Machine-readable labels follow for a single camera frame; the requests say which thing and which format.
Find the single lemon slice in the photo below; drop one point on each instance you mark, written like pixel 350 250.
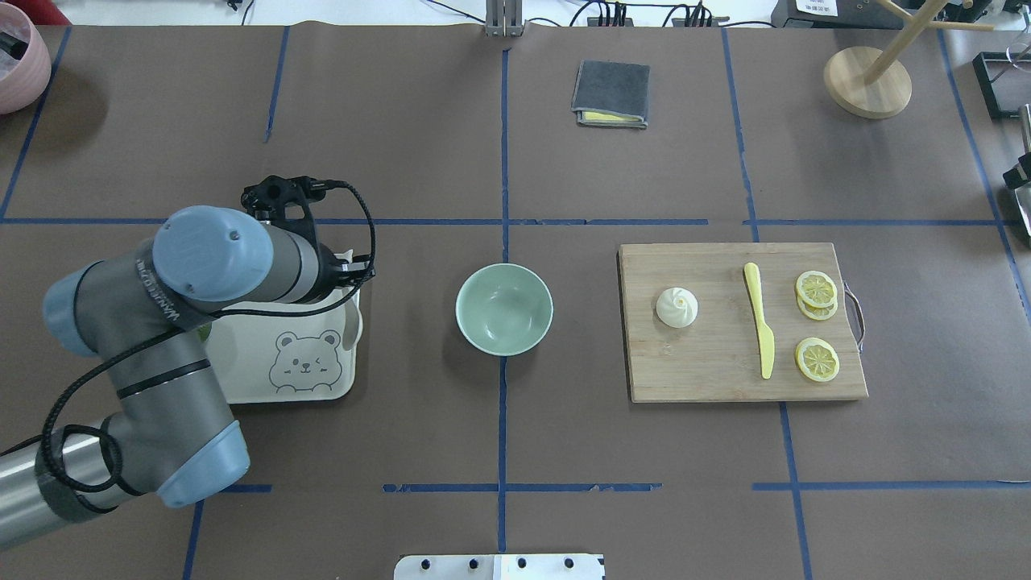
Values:
pixel 817 360

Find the white rectangular bear tray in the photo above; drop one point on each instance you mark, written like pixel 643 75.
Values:
pixel 287 355

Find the wooden cutting board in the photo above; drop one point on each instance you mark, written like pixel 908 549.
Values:
pixel 717 359

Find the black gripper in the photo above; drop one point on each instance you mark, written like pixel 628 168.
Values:
pixel 328 273

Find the green ceramic bowl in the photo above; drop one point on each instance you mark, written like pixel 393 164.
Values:
pixel 504 309

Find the dark tray with glasses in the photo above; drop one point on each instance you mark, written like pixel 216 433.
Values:
pixel 1004 82

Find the wooden mug tree stand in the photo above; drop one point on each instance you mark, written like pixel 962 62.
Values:
pixel 871 82

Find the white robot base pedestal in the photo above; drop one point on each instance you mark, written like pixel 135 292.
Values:
pixel 562 565

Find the aluminium frame post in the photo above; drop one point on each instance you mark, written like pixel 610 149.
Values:
pixel 504 18

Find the yellow plastic knife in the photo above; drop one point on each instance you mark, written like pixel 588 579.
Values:
pixel 765 337

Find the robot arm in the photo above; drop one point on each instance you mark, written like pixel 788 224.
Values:
pixel 151 417

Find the lemon slice stack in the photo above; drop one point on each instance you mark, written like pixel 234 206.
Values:
pixel 817 295

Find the pink bowl with ice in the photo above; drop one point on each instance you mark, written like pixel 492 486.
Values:
pixel 25 60

